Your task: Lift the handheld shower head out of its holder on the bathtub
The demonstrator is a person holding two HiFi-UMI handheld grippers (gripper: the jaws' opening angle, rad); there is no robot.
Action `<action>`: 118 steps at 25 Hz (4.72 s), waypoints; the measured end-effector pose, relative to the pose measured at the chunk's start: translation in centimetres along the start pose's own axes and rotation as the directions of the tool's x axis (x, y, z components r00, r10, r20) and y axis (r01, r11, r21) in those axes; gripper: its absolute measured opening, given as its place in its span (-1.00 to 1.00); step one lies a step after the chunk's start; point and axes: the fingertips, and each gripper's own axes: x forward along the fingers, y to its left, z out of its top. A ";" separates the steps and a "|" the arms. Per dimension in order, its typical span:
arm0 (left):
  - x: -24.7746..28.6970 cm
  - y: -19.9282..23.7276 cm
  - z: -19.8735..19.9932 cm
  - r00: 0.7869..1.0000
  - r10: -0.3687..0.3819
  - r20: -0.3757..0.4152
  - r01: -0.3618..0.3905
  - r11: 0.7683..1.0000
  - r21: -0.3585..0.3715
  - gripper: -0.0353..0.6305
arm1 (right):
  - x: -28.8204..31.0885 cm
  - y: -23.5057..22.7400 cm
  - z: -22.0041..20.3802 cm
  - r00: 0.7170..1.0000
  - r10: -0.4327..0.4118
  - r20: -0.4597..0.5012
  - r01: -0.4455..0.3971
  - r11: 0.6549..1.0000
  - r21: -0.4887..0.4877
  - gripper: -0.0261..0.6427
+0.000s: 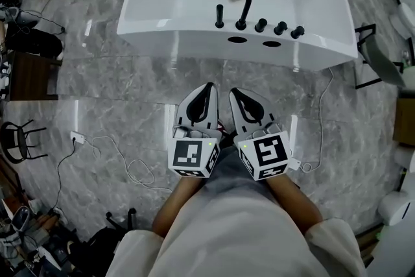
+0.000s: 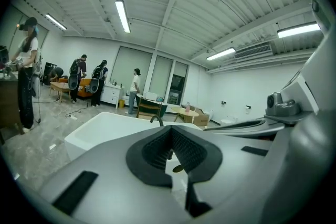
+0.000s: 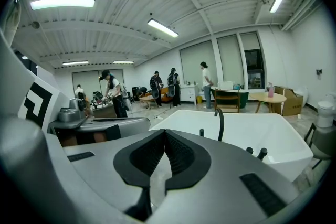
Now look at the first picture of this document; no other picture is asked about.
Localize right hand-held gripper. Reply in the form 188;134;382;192
228;88;292;182

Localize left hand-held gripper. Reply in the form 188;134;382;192
167;82;223;178

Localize person's right forearm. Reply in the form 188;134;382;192
265;176;324;236

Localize person's left forearm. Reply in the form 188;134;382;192
152;175;208;239

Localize person's black trousers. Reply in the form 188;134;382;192
220;131;241;156

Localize person's grey shirt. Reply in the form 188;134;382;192
155;145;312;277

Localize person's cream jacket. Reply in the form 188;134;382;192
105;219;367;277

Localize brown box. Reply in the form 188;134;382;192
392;97;415;147

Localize white cylindrical bin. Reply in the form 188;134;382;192
378;191;411;226
394;145;415;173

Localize black office chair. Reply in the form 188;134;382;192
69;208;137;270

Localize dark wooden table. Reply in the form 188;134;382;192
6;51;62;101

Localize black round stool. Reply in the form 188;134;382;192
0;119;48;165

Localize thin white charger cable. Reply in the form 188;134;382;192
288;67;335;173

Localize white looping cable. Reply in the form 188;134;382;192
82;135;172;194

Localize black frame grey chair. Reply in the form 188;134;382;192
354;22;408;90

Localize black floor cable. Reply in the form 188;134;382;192
48;139;76;215

